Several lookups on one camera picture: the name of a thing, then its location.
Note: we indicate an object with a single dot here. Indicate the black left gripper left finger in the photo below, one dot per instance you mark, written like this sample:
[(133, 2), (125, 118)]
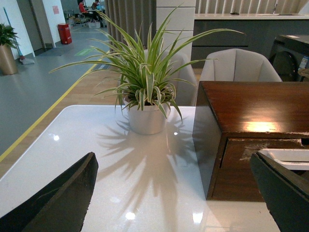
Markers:
[(60, 206)]

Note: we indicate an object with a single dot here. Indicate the dark washing machine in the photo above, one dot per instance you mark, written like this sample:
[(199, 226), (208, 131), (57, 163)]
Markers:
[(288, 55)]

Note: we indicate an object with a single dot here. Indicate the white drawer handle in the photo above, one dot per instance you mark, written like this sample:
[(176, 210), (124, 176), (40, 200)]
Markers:
[(292, 159)]

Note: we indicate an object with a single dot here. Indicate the gold floor planter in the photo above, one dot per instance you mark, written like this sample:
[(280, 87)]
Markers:
[(7, 62)]

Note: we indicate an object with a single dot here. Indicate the white plant pot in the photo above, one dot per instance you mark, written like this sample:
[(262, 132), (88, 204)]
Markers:
[(149, 121)]

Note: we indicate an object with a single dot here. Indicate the red bin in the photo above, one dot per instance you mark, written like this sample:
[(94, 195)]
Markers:
[(64, 33)]

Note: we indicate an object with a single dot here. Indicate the green striped spider plant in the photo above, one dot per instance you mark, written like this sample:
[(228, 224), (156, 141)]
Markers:
[(126, 56)]

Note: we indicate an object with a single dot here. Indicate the green floor plant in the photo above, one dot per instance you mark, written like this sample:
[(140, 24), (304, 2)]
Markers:
[(7, 35)]

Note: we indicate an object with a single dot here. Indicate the beige armchair right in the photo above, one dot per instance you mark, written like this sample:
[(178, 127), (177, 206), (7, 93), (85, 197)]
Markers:
[(238, 65)]

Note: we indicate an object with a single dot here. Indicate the beige armchair behind plant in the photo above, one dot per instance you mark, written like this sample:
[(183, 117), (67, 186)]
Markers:
[(166, 77)]

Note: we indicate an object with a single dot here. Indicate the brown wooden drawer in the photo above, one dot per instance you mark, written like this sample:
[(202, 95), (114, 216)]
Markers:
[(234, 179)]

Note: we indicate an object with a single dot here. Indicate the dark grey counter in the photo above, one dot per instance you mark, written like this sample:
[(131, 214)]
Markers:
[(250, 32)]

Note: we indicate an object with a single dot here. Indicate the person in red shirt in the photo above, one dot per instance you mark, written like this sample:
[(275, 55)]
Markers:
[(82, 9)]

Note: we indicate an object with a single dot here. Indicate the brown wooden drawer cabinet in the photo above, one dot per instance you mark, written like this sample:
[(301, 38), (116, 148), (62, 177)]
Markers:
[(270, 110)]

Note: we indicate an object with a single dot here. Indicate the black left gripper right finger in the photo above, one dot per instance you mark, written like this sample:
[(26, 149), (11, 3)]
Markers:
[(285, 193)]

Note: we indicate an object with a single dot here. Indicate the blue handled mop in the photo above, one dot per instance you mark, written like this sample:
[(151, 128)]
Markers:
[(22, 58)]

